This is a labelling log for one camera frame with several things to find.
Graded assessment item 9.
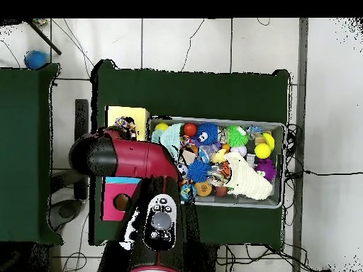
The green fuzzy toy with eyes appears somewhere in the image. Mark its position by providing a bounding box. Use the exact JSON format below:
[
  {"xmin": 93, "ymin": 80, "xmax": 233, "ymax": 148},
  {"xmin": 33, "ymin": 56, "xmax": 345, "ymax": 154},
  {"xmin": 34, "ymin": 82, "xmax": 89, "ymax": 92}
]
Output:
[{"xmin": 225, "ymin": 125, "xmax": 250, "ymax": 148}]

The blue spiky rubber ball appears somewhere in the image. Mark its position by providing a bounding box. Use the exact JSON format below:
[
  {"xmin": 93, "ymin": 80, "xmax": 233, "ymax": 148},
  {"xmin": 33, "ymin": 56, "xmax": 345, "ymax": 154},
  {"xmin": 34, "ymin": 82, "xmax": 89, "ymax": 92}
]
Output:
[{"xmin": 186, "ymin": 159, "xmax": 212, "ymax": 183}]

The globe print ball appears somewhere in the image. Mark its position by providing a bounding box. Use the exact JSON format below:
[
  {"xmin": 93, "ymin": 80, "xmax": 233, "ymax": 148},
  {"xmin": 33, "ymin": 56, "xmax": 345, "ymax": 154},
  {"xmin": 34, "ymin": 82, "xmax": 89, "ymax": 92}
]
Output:
[{"xmin": 181, "ymin": 184, "xmax": 198, "ymax": 202}]

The wooden box with three holes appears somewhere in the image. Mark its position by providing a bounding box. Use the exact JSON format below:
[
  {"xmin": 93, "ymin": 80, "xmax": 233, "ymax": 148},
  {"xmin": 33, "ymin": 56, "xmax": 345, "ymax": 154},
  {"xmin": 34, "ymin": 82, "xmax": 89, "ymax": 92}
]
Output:
[{"xmin": 101, "ymin": 105, "xmax": 150, "ymax": 222}]

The dark green table cloth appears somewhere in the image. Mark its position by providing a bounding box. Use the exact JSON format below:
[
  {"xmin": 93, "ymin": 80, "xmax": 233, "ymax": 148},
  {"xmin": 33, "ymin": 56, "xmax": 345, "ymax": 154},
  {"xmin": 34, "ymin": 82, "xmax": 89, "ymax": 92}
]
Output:
[
  {"xmin": 0, "ymin": 62, "xmax": 62, "ymax": 246},
  {"xmin": 90, "ymin": 59, "xmax": 291, "ymax": 250}
]

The multicolour confetti cloth toy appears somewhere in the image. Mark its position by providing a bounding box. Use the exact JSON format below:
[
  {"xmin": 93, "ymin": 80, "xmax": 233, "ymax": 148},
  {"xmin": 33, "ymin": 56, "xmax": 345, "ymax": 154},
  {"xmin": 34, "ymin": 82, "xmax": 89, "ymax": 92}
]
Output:
[{"xmin": 113, "ymin": 116, "xmax": 138, "ymax": 140}]

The cream knitted cloth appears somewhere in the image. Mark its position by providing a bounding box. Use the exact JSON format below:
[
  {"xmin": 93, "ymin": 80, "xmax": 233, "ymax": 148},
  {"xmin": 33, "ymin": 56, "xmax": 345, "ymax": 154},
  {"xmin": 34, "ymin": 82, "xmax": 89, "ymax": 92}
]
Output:
[{"xmin": 223, "ymin": 152, "xmax": 274, "ymax": 201}]

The shallow clear mesh bin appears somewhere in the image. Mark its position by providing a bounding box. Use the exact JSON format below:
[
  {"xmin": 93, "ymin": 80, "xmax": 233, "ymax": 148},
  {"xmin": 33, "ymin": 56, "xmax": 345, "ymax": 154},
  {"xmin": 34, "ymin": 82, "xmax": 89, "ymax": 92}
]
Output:
[{"xmin": 145, "ymin": 115, "xmax": 287, "ymax": 210}]

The purple spiky toy with eyes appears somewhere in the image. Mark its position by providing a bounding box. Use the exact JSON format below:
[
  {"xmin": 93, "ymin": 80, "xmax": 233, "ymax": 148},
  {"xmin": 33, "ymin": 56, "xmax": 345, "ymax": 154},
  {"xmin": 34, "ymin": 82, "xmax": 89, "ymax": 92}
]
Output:
[{"xmin": 255, "ymin": 158, "xmax": 278, "ymax": 181}]

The mint green cloth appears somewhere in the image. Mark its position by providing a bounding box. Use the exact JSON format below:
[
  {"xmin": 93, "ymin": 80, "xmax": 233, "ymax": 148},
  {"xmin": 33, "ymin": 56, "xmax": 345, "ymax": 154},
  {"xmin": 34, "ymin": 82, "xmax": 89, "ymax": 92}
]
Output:
[{"xmin": 150, "ymin": 123, "xmax": 184, "ymax": 157}]

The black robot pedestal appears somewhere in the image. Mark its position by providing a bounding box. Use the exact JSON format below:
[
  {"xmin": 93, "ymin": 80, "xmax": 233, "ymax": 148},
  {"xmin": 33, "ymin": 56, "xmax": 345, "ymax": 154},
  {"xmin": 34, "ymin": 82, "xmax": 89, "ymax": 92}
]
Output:
[{"xmin": 186, "ymin": 242, "xmax": 223, "ymax": 272}]

